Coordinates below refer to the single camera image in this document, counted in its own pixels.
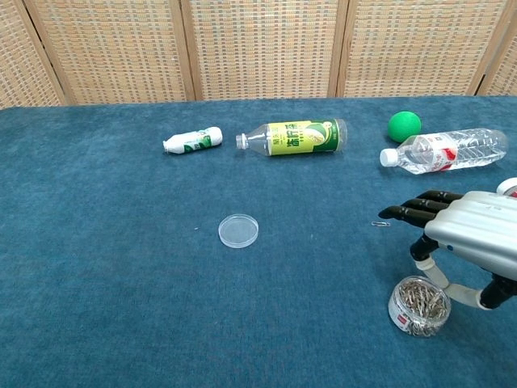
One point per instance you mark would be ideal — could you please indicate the small white yogurt bottle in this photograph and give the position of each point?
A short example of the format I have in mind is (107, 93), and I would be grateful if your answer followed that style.
(194, 140)

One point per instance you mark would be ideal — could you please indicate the green foam ball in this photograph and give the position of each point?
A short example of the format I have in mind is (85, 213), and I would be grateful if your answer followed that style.
(404, 125)

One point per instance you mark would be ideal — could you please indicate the round clear paper clip box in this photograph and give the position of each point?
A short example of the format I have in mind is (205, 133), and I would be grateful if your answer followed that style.
(420, 309)

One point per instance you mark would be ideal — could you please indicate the clear water bottle white cap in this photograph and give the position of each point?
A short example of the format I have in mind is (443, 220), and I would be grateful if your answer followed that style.
(444, 151)

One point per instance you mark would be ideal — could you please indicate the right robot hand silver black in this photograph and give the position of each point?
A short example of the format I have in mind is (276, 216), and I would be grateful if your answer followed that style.
(472, 226)

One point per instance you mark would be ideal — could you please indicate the empty green label tea bottle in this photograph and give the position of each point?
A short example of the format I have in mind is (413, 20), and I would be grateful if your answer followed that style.
(295, 137)

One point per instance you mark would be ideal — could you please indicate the clear round plastic lid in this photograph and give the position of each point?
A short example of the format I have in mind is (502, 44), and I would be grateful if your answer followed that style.
(238, 231)

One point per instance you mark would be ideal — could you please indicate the woven bamboo screen panel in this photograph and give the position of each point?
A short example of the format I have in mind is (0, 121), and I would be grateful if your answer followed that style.
(20, 60)
(507, 60)
(420, 44)
(113, 48)
(262, 48)

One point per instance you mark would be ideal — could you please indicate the blue felt table mat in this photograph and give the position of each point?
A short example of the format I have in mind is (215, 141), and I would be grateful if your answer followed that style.
(121, 262)

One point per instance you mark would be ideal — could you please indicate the red juice bottle white cap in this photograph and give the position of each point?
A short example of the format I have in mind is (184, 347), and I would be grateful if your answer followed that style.
(508, 186)

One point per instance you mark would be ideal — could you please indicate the silver paper clip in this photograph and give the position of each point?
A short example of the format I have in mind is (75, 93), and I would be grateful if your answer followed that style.
(381, 223)

